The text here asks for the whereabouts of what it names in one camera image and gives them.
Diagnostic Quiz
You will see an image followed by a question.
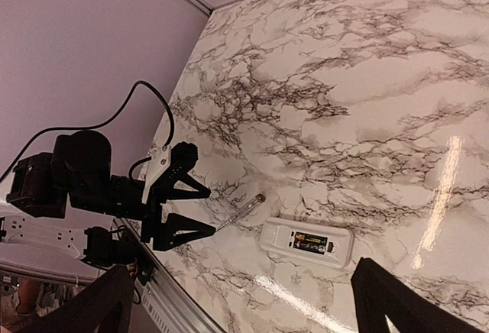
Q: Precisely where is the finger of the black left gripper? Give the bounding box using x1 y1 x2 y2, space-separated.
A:
162 170 211 202
153 213 216 251

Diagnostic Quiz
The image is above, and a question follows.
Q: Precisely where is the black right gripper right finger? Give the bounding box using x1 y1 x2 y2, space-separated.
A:
351 258 478 332

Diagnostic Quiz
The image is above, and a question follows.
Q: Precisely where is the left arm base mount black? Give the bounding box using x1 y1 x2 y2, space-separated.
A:
82 226 155 286

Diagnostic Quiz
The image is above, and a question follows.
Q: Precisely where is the black left camera cable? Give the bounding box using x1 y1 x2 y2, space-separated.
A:
0 79 176 181

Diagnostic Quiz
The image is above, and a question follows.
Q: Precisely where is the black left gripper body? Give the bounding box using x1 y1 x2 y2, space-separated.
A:
110 175 163 243

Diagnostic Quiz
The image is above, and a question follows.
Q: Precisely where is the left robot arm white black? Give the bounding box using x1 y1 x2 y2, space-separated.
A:
1 130 216 268

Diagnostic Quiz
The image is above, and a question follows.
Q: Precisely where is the white remote control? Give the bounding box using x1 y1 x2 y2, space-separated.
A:
259 217 355 269

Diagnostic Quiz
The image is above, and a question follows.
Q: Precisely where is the small clear-handled screwdriver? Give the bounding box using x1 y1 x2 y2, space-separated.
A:
215 193 266 232

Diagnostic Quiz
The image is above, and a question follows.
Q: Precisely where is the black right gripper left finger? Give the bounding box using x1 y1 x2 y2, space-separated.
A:
20 265 134 333

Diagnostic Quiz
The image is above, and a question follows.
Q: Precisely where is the black battery in remote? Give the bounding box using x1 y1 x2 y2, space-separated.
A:
289 231 329 255

